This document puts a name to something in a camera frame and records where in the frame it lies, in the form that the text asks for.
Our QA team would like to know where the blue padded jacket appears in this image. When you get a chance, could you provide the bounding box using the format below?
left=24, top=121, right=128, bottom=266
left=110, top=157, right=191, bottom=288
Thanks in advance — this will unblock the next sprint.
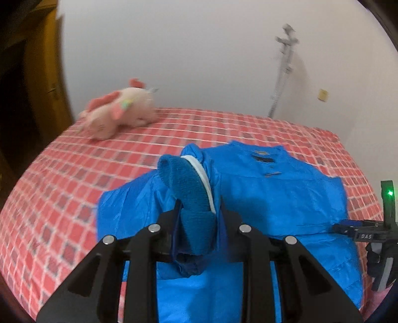
left=96, top=140, right=364, bottom=323

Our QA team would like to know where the person's right forearm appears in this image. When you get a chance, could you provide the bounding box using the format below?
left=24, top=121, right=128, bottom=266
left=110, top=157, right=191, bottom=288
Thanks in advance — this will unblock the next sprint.
left=368, top=284, right=395, bottom=314

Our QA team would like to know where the bed with red checked sheet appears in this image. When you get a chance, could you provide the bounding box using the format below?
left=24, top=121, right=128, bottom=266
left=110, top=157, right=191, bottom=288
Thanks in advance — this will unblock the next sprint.
left=0, top=107, right=388, bottom=323

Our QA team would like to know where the wooden door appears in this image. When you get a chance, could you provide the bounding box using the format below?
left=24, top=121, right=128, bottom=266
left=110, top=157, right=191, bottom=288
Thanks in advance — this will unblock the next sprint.
left=0, top=0, right=74, bottom=199

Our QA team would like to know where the person's right hand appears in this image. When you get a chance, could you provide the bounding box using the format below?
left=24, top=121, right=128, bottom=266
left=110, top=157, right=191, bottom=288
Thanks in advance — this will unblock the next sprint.
left=364, top=242, right=398, bottom=288

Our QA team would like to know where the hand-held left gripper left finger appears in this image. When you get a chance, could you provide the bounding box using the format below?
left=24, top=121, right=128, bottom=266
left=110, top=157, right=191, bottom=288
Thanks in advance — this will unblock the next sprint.
left=37, top=199, right=184, bottom=323

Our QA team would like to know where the pink plush toy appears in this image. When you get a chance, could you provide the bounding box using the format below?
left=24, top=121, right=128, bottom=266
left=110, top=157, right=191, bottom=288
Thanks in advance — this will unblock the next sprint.
left=78, top=78, right=160, bottom=140

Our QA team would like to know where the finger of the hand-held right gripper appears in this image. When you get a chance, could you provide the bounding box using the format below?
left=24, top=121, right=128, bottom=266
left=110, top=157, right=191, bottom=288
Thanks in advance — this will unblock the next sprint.
left=331, top=219, right=363, bottom=240

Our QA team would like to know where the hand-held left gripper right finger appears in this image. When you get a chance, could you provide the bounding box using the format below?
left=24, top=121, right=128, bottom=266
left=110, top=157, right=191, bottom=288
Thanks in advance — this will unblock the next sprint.
left=214, top=201, right=365, bottom=323

